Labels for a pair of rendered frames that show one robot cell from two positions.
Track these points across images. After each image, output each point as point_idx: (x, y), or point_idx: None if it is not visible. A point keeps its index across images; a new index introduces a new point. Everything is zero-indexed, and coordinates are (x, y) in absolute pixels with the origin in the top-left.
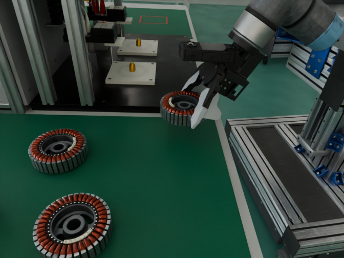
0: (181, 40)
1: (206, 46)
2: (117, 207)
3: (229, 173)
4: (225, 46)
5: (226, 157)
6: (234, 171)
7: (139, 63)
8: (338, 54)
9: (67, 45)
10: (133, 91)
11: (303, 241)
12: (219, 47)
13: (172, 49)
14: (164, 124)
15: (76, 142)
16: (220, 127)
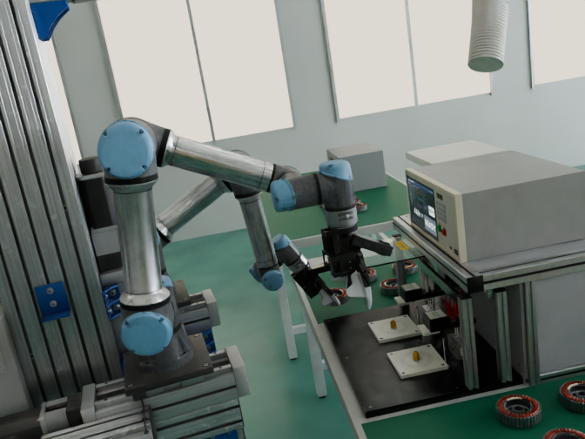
0: (371, 394)
1: (320, 265)
2: None
3: (309, 304)
4: (311, 267)
5: (310, 308)
6: (306, 305)
7: (393, 335)
8: (212, 334)
9: (479, 325)
10: (380, 317)
11: None
12: (314, 266)
13: (375, 372)
14: (349, 313)
15: (385, 285)
16: (312, 320)
